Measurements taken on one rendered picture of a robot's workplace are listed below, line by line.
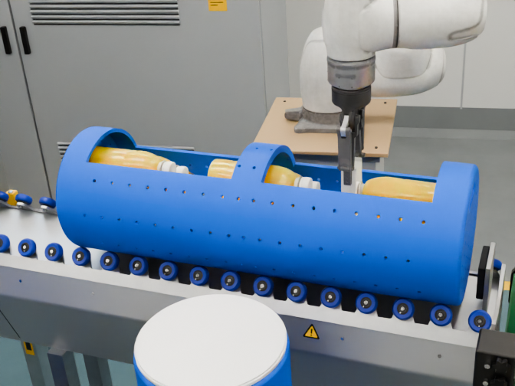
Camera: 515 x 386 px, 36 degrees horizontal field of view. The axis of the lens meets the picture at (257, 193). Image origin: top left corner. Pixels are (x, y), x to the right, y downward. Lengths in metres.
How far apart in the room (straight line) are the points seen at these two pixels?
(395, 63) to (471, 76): 2.40
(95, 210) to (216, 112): 1.72
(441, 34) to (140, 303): 0.90
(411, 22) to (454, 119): 3.21
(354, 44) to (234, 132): 2.01
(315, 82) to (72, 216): 0.80
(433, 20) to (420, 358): 0.68
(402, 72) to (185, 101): 1.43
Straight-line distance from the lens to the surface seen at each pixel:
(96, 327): 2.00
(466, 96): 4.61
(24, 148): 3.85
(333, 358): 1.73
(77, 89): 3.59
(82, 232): 1.81
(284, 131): 2.29
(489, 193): 4.07
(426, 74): 2.23
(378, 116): 2.36
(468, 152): 4.46
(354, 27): 1.44
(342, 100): 1.51
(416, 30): 1.46
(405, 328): 1.66
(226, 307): 1.54
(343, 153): 1.53
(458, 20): 1.47
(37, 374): 2.96
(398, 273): 1.55
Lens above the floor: 1.96
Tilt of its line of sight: 29 degrees down
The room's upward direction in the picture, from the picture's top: 4 degrees counter-clockwise
